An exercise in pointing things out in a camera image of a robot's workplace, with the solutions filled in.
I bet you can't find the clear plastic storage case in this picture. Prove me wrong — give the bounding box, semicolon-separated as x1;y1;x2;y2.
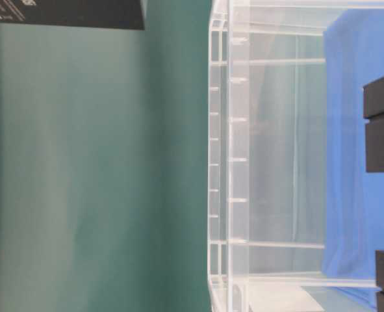
207;1;384;311

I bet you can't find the blue liner in case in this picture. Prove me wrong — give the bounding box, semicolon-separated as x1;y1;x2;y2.
322;10;384;280

